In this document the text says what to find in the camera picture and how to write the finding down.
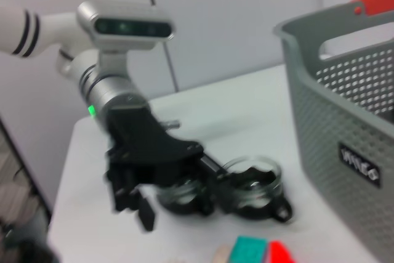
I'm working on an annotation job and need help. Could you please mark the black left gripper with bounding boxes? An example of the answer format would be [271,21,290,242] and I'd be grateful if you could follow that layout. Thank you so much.
[103,105,230,232]

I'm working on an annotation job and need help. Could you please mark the red-orange sloped brick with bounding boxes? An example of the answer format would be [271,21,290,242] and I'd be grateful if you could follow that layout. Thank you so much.
[265,240,296,263]

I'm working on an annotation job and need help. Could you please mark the teal square brick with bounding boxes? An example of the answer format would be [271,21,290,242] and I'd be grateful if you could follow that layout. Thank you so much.
[230,235,268,263]

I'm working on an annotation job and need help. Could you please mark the person leg black trousers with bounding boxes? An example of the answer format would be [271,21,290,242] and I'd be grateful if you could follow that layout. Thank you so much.
[0,213,61,263]

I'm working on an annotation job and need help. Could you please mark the grey perforated storage bin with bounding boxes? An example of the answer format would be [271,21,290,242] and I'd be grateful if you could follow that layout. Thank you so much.
[273,0,394,263]

